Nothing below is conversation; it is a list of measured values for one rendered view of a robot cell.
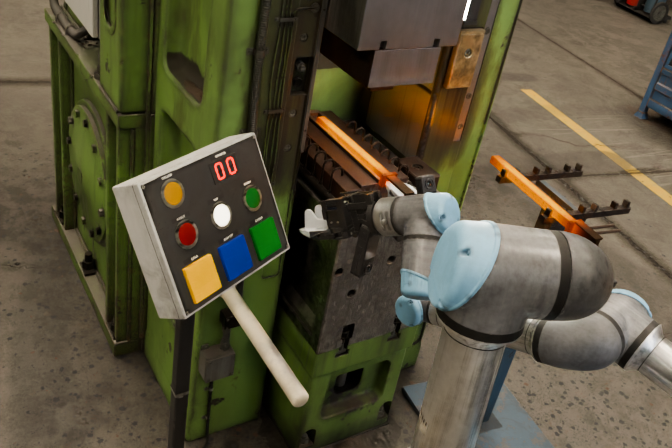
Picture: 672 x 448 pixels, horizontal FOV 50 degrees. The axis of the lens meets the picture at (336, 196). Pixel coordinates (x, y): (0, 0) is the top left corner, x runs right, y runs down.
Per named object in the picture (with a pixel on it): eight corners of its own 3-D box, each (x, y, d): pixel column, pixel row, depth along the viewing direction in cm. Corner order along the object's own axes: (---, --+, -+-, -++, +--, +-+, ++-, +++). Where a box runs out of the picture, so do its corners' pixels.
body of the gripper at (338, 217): (338, 192, 148) (387, 187, 141) (347, 232, 150) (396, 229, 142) (316, 202, 142) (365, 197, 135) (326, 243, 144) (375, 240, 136)
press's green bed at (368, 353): (389, 425, 250) (419, 323, 226) (295, 461, 230) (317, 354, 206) (311, 323, 288) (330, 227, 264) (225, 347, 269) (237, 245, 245)
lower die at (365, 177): (402, 201, 200) (409, 174, 195) (342, 212, 189) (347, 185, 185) (327, 132, 228) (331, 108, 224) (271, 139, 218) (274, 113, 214)
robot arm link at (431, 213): (439, 232, 125) (442, 185, 127) (387, 235, 132) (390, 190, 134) (461, 241, 131) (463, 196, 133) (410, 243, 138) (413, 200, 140)
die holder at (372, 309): (420, 323, 226) (456, 204, 203) (316, 355, 206) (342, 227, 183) (330, 226, 264) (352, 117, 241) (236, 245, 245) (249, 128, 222)
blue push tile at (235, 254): (254, 266, 153) (244, 234, 152) (230, 281, 147) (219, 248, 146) (248, 266, 154) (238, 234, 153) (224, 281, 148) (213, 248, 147)
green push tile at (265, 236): (282, 246, 161) (273, 216, 159) (261, 261, 155) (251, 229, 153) (276, 247, 162) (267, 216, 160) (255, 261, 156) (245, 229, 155)
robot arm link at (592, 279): (659, 238, 88) (513, 247, 137) (575, 228, 87) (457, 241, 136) (653, 333, 87) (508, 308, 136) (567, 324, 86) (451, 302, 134)
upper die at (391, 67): (432, 82, 181) (441, 47, 177) (367, 88, 171) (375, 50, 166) (346, 24, 210) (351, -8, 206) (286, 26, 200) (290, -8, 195)
